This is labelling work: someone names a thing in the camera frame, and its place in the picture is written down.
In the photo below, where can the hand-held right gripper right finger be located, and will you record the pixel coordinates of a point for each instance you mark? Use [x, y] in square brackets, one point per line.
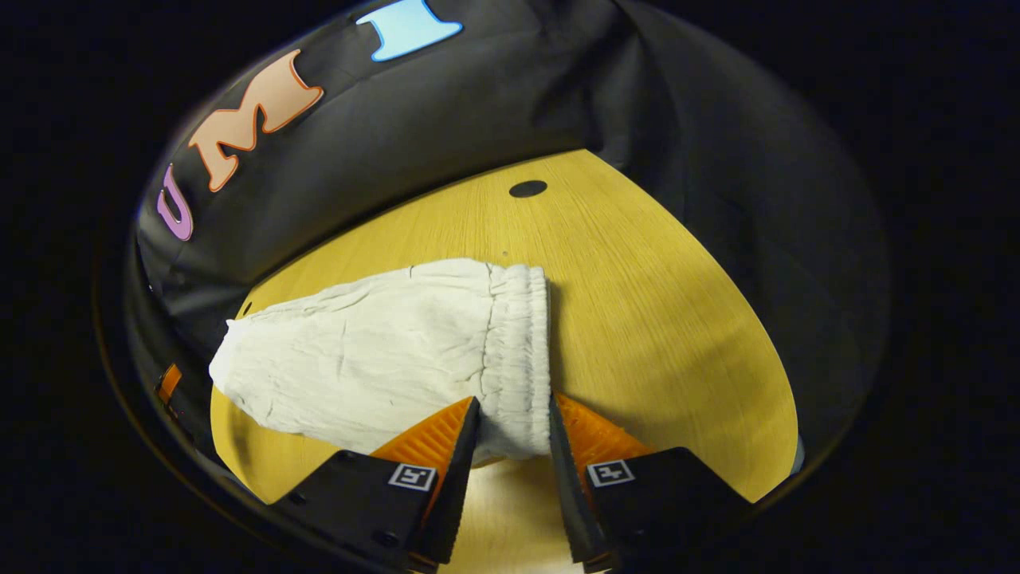
[567, 494]

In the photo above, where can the black backdrop cloth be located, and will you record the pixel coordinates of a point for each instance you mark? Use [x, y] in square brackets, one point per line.
[478, 135]

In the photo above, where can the white jeans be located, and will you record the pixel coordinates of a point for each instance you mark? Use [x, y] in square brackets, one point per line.
[358, 359]

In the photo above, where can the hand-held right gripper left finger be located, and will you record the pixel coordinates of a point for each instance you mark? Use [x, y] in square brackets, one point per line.
[458, 478]

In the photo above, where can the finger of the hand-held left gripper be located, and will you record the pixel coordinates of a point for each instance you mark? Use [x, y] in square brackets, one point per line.
[168, 383]

